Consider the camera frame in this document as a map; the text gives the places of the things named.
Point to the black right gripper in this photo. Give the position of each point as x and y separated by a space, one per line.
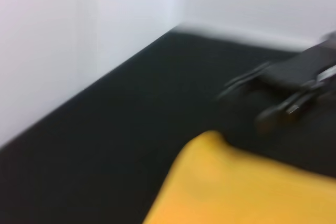
296 69

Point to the yellow and grey towel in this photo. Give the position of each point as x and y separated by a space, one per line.
249 187

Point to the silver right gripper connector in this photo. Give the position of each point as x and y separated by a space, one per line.
326 73

